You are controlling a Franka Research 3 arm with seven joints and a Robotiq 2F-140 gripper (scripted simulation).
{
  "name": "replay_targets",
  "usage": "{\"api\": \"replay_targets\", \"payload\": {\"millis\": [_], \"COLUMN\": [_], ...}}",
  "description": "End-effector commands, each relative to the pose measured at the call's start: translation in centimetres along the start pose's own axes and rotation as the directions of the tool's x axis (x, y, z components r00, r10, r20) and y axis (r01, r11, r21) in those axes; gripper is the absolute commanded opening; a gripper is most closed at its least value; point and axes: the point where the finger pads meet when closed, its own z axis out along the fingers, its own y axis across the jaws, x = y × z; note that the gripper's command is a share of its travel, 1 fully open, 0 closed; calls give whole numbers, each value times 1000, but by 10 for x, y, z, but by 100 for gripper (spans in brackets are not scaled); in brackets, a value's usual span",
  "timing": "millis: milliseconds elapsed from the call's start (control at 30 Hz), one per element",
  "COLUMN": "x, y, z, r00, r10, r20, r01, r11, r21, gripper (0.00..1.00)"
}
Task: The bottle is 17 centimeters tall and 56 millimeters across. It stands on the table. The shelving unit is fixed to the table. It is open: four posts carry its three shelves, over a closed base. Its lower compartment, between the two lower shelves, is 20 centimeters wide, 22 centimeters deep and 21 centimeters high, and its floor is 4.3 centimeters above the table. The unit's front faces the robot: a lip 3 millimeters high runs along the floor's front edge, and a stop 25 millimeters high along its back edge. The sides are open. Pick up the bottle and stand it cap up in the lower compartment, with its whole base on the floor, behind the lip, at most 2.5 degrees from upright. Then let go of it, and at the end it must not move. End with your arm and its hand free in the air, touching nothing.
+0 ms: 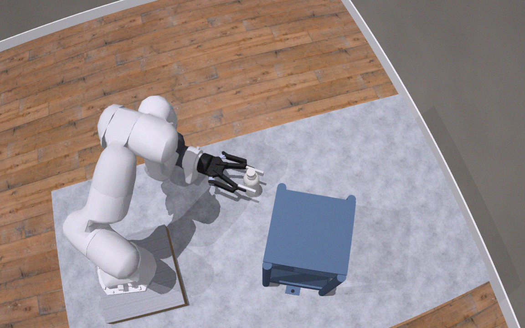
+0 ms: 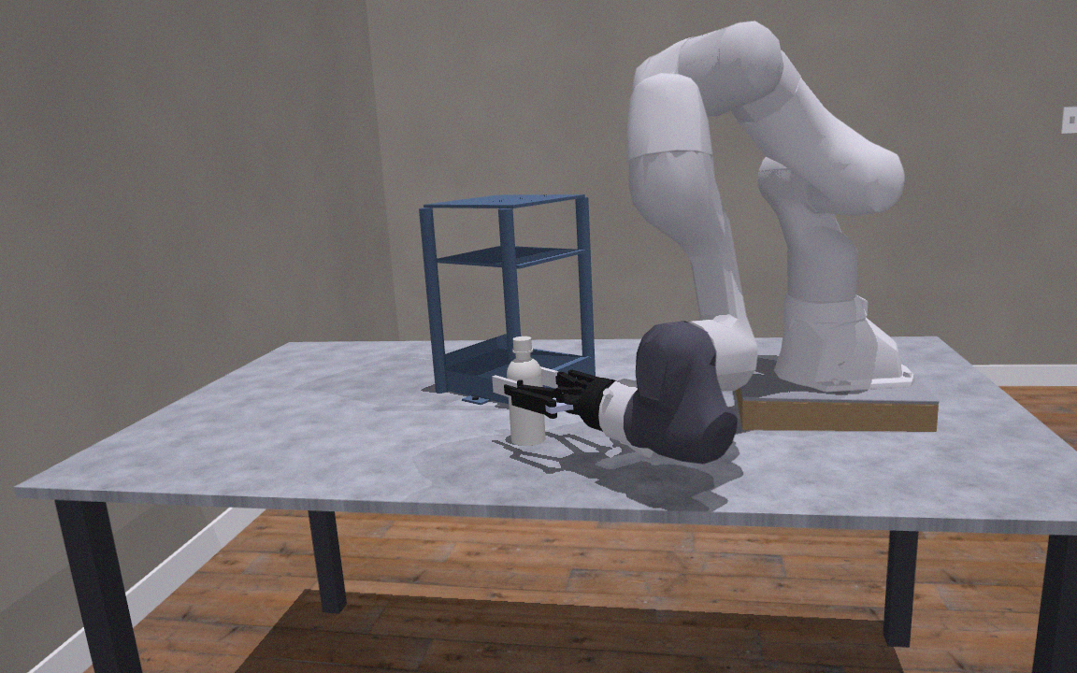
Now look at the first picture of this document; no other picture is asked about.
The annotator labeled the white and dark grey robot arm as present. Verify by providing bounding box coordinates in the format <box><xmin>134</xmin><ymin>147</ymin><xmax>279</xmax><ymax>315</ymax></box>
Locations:
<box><xmin>63</xmin><ymin>95</ymin><xmax>203</xmax><ymax>295</ymax></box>

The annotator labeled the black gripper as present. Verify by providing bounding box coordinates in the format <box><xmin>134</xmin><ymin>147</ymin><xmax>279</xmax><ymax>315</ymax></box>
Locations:
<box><xmin>197</xmin><ymin>151</ymin><xmax>264</xmax><ymax>195</ymax></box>

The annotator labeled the grey bottle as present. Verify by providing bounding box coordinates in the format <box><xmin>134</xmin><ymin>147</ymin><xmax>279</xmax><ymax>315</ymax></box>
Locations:
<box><xmin>243</xmin><ymin>168</ymin><xmax>260</xmax><ymax>197</ymax></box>

